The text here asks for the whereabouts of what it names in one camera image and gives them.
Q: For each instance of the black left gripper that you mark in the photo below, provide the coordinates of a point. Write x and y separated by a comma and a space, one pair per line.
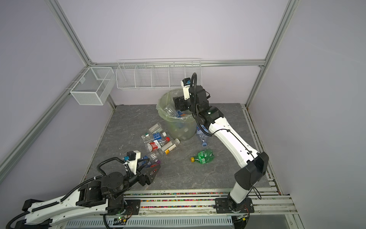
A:
148, 178

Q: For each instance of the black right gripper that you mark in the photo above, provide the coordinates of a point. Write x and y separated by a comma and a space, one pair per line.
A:
181, 102

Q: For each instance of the green crushed plastic bottle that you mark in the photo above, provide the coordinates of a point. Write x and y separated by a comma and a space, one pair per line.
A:
203, 157

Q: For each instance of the blue label bottle white cap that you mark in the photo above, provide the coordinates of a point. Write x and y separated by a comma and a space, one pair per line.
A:
171, 111

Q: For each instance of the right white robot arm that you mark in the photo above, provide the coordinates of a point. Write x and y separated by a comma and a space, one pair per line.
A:
253, 164

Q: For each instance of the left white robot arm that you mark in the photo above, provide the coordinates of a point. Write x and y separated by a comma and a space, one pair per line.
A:
103, 194

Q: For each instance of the green lined mesh waste bin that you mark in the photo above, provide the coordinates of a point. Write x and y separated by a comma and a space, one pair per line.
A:
183, 128

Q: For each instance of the red label clear bottle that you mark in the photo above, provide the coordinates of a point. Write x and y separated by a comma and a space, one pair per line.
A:
157, 144

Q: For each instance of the clear square bottle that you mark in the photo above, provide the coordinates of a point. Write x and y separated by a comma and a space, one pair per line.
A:
156, 128

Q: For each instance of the clear bottle blue pink label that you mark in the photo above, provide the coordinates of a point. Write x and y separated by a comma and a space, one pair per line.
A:
201, 136

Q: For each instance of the blue label bottle back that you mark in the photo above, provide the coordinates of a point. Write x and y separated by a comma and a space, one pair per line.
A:
150, 137

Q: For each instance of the small white mesh basket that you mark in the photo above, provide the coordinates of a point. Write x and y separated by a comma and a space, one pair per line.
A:
94, 86

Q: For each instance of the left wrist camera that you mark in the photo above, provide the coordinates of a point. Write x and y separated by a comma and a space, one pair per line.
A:
133, 157

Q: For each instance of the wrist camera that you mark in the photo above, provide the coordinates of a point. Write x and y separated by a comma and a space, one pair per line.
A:
133, 157
186, 84

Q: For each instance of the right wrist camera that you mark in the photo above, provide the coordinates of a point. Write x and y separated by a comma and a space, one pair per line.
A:
186, 84

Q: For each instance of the long white wire shelf basket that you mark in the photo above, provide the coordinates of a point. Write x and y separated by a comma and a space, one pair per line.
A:
156, 73

